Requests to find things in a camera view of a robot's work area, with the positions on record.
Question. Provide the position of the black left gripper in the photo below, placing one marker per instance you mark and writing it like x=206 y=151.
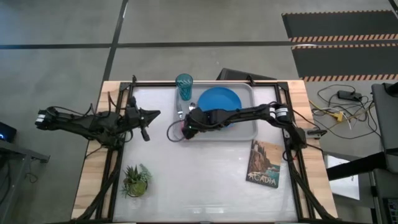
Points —
x=136 y=119

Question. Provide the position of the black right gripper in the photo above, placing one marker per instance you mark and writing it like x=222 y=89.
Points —
x=200 y=119

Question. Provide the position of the teal faceted plastic cup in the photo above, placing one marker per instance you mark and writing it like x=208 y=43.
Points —
x=184 y=88

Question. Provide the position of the blue plate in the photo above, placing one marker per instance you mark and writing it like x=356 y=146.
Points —
x=219 y=98

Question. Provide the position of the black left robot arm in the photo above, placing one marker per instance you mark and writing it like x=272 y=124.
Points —
x=81 y=123

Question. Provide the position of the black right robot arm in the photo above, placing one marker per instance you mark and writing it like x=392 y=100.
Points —
x=248 y=112

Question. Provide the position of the grey plastic tray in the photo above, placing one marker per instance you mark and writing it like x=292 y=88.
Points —
x=248 y=130

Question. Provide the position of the succulent plant in green pot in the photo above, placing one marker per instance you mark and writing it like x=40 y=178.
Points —
x=136 y=186

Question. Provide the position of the black flat panel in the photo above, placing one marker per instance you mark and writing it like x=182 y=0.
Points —
x=236 y=75

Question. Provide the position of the Acadia picture book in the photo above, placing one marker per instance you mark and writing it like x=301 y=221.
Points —
x=264 y=165

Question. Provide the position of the grey metal stand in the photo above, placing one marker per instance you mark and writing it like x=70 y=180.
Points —
x=15 y=155

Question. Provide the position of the black device with blue light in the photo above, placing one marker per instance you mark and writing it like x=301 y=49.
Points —
x=7 y=130

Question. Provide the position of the black power adapter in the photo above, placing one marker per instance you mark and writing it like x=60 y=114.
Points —
x=348 y=95

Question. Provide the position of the white paper sheet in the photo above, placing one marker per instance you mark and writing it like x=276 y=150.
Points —
x=345 y=188

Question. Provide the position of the black support beam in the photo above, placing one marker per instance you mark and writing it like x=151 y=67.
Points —
x=354 y=166

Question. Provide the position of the black hazard-striped floor mat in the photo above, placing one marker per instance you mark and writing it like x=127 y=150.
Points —
x=342 y=25
x=342 y=60

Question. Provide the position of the grey side table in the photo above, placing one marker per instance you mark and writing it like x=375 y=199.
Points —
x=387 y=124

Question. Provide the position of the grey equipment cart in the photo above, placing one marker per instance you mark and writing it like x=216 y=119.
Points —
x=385 y=193

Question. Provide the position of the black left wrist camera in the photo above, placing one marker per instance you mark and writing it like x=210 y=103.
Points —
x=133 y=102

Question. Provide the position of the black table frame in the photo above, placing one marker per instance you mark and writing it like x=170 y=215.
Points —
x=149 y=84

